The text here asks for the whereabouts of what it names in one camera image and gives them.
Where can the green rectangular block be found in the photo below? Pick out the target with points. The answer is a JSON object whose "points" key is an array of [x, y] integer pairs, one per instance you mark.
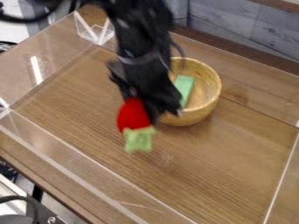
{"points": [[184, 85]]}

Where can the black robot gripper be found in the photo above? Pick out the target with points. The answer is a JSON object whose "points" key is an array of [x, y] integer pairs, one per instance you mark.
{"points": [[143, 78]]}

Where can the grey post upper left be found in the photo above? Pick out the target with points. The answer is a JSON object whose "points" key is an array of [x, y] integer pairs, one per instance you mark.
{"points": [[30, 9]]}

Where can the red plush fruit green leaf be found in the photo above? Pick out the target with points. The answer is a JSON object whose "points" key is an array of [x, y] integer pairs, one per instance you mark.
{"points": [[133, 125]]}

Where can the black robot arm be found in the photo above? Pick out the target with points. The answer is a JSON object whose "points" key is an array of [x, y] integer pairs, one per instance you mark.
{"points": [[141, 22]]}

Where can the wooden bowl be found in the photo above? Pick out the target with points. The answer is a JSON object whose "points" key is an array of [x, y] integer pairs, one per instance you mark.
{"points": [[204, 94]]}

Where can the clear acrylic tray enclosure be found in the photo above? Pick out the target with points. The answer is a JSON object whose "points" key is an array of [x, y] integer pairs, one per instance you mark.
{"points": [[227, 171]]}

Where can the black device lower left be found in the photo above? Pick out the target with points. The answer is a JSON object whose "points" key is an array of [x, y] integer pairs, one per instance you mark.
{"points": [[22, 210]]}

